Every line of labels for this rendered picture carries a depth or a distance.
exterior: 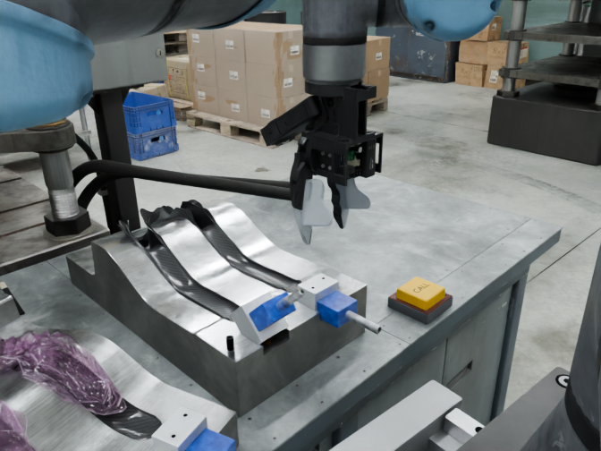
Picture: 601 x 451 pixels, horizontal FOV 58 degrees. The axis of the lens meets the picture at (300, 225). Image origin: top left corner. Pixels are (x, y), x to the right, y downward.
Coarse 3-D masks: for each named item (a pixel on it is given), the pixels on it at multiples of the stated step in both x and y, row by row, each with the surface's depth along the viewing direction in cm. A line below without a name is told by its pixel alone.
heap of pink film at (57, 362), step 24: (0, 336) 74; (24, 336) 70; (48, 336) 66; (0, 360) 67; (24, 360) 65; (48, 360) 65; (72, 360) 66; (96, 360) 67; (48, 384) 64; (72, 384) 63; (96, 384) 65; (0, 408) 58; (96, 408) 64; (120, 408) 65; (0, 432) 56; (24, 432) 58
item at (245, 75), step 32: (192, 32) 499; (224, 32) 469; (256, 32) 443; (288, 32) 437; (192, 64) 513; (224, 64) 482; (256, 64) 455; (288, 64) 447; (192, 96) 530; (224, 96) 496; (256, 96) 466; (288, 96) 457; (224, 128) 495; (256, 128) 468
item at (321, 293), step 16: (304, 288) 78; (320, 288) 78; (336, 288) 80; (304, 304) 79; (320, 304) 77; (336, 304) 77; (352, 304) 77; (336, 320) 76; (352, 320) 76; (368, 320) 74
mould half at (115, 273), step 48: (96, 240) 90; (192, 240) 93; (240, 240) 97; (96, 288) 95; (144, 288) 83; (240, 288) 85; (144, 336) 86; (192, 336) 74; (240, 336) 72; (336, 336) 82; (240, 384) 70; (288, 384) 77
